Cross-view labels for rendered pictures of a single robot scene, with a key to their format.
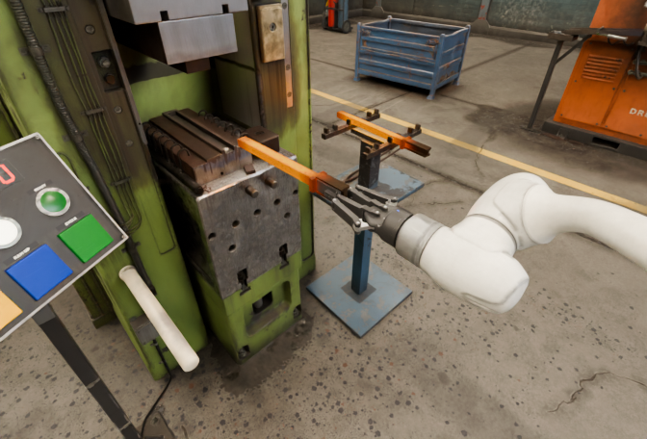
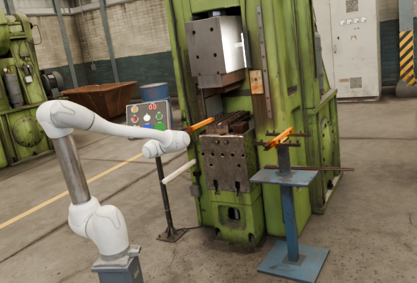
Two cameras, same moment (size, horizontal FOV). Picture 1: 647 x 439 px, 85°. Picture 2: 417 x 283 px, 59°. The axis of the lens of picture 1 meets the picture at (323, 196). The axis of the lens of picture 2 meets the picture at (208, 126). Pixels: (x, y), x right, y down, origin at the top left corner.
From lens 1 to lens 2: 2.33 m
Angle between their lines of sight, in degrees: 71
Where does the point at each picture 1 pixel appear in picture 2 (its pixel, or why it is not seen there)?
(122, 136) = (199, 110)
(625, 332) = not seen: outside the picture
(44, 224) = (154, 120)
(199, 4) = (209, 71)
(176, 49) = (201, 84)
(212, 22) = (213, 77)
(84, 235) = (159, 126)
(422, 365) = not seen: outside the picture
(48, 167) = (163, 108)
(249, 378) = (211, 244)
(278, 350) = (231, 247)
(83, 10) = not seen: hidden behind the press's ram
